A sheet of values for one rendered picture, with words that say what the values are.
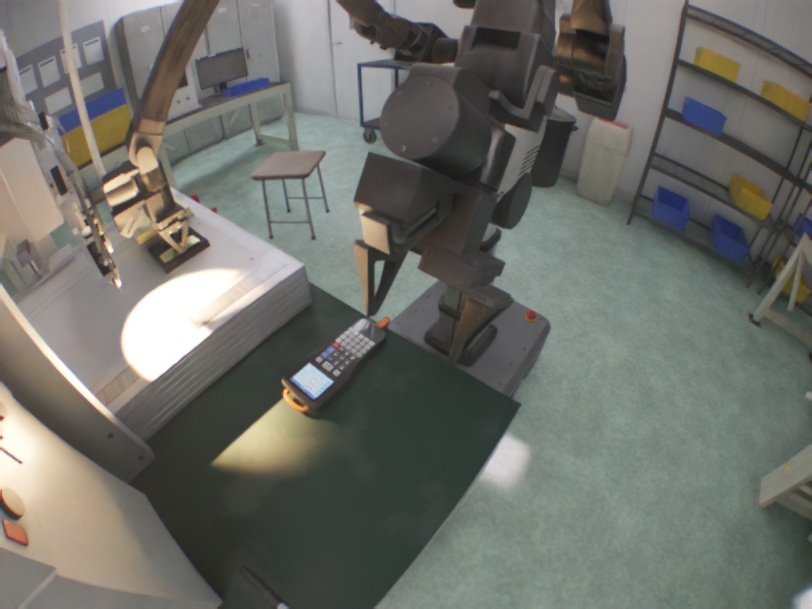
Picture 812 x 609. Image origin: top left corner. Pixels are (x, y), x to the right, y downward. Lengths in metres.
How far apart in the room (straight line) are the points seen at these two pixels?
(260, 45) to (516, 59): 4.90
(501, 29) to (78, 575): 0.54
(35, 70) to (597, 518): 5.57
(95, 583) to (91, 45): 4.77
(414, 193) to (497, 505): 1.20
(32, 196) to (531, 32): 0.63
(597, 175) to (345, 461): 2.85
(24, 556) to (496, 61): 0.49
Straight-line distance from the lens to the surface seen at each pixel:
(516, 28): 0.31
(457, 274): 0.27
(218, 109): 3.28
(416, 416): 0.57
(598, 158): 3.03
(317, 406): 0.56
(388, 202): 0.22
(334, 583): 0.51
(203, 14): 0.67
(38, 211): 0.63
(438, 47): 0.94
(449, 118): 0.22
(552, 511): 1.37
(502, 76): 0.30
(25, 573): 0.32
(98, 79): 4.83
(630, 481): 1.56
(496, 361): 1.26
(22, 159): 0.61
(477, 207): 0.27
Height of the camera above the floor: 1.25
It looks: 45 degrees down
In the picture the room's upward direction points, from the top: straight up
